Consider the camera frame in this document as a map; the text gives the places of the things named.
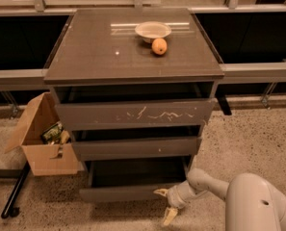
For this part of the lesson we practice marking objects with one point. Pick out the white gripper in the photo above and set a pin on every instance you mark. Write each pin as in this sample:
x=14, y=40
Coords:
x=174, y=197

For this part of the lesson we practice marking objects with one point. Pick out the grey bottom drawer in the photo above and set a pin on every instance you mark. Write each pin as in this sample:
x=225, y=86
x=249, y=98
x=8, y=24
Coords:
x=133, y=179

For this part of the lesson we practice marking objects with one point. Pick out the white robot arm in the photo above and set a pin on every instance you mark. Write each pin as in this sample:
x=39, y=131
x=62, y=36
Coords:
x=251, y=202

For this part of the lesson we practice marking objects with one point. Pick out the grey middle drawer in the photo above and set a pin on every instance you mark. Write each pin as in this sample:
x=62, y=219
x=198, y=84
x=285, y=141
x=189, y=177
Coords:
x=134, y=143

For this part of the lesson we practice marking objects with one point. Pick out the grey drawer cabinet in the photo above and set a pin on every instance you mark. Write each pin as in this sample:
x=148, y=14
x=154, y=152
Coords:
x=106, y=39

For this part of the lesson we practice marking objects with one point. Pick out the scratched grey top drawer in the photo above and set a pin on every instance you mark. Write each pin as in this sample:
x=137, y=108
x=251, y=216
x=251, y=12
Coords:
x=135, y=106

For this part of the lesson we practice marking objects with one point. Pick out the open cardboard box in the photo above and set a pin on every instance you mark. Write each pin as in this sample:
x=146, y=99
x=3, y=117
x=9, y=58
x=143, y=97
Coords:
x=38, y=116

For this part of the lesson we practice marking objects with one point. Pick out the green snack packet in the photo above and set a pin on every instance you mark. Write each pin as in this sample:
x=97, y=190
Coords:
x=53, y=133

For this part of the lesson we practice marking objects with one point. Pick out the orange fruit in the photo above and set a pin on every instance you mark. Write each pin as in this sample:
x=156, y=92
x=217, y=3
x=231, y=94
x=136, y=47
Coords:
x=159, y=46

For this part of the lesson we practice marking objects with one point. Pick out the black floor stand leg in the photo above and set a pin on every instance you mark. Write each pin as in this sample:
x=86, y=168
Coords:
x=20, y=175

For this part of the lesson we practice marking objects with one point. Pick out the white ceramic bowl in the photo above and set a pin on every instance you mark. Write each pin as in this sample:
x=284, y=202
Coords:
x=152, y=30

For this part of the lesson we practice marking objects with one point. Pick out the grey window ledge rail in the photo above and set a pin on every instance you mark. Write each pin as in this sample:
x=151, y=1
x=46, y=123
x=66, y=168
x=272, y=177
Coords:
x=42, y=79

